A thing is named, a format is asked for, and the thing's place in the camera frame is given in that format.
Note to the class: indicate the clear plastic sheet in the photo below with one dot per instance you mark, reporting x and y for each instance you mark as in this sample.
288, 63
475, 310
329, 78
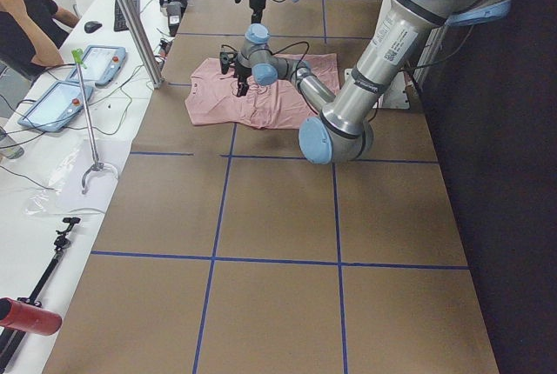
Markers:
70, 185

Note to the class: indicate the seated person in black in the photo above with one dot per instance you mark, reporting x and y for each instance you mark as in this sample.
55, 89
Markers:
31, 34

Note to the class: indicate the far blue teach pendant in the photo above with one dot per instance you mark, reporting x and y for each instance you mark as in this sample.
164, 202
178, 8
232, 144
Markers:
100, 63

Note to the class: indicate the black power adapter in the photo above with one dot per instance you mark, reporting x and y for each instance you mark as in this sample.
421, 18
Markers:
174, 16

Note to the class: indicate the aluminium frame post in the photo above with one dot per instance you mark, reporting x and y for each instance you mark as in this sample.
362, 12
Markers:
141, 41

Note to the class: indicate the near blue teach pendant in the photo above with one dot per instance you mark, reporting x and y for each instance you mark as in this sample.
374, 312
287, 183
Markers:
55, 108

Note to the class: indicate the red cylinder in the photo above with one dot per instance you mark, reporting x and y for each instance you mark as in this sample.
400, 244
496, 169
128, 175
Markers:
17, 315

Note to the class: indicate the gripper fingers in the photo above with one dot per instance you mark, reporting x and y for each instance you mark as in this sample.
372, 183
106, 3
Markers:
257, 16
242, 89

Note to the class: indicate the blue teach pendant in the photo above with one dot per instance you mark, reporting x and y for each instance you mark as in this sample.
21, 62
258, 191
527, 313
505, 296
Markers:
55, 108
100, 63

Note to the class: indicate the pink Snoopy t-shirt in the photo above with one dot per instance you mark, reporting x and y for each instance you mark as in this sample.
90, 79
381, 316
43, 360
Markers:
213, 99

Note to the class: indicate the black computer mouse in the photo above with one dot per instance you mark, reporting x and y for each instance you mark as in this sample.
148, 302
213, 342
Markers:
92, 26

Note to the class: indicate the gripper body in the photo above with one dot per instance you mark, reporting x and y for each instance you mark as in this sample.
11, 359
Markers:
241, 72
257, 3

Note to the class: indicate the metal reacher grabber tool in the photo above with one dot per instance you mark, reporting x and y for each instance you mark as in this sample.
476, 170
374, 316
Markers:
97, 166

